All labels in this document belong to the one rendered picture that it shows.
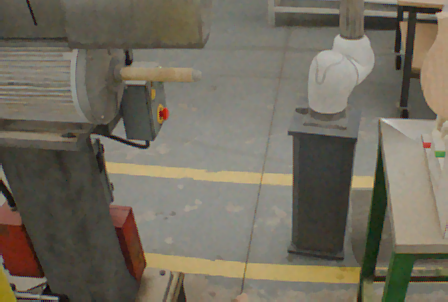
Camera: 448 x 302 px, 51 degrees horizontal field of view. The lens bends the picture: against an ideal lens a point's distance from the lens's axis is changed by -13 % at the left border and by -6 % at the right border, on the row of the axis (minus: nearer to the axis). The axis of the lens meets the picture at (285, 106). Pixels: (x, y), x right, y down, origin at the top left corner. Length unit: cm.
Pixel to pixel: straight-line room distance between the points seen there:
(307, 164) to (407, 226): 91
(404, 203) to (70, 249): 99
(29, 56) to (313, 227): 151
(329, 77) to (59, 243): 113
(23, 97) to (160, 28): 43
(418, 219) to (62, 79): 92
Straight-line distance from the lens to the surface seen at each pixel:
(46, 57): 123
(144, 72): 122
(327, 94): 194
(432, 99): 142
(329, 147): 201
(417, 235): 123
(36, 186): 147
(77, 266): 165
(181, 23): 98
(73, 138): 129
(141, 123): 155
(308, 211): 224
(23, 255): 171
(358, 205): 271
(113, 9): 102
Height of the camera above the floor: 177
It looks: 30 degrees down
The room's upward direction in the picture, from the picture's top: straight up
